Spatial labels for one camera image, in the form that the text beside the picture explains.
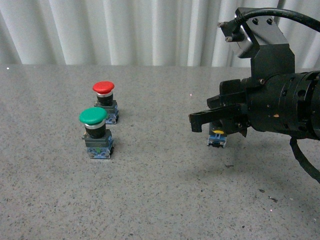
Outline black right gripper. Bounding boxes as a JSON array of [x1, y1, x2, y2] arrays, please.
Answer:
[[189, 74, 292, 136]]

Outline yellow push button switch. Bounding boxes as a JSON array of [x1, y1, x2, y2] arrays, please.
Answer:
[[207, 121, 228, 148]]

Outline white pleated curtain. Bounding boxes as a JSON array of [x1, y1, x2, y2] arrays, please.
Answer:
[[0, 0, 320, 67]]

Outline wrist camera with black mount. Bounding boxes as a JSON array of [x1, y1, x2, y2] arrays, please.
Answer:
[[217, 7, 295, 88]]

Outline black camera cable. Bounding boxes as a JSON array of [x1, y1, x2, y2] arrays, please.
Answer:
[[233, 8, 320, 33]]

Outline red push button switch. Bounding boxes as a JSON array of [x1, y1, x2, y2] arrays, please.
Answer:
[[92, 81, 119, 125]]

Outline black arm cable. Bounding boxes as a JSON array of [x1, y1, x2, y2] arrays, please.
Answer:
[[289, 136, 320, 184]]

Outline green push button switch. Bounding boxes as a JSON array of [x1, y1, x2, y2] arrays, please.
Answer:
[[79, 107, 114, 160]]

